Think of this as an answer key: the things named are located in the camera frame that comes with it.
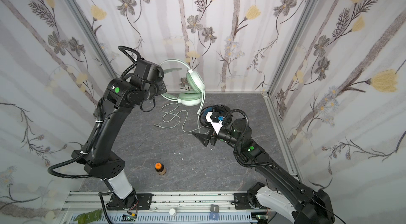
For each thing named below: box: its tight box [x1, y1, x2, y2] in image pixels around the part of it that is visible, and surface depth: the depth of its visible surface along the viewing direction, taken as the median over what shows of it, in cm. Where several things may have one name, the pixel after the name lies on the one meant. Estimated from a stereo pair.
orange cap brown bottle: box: [154, 162, 167, 176], surface depth 78 cm
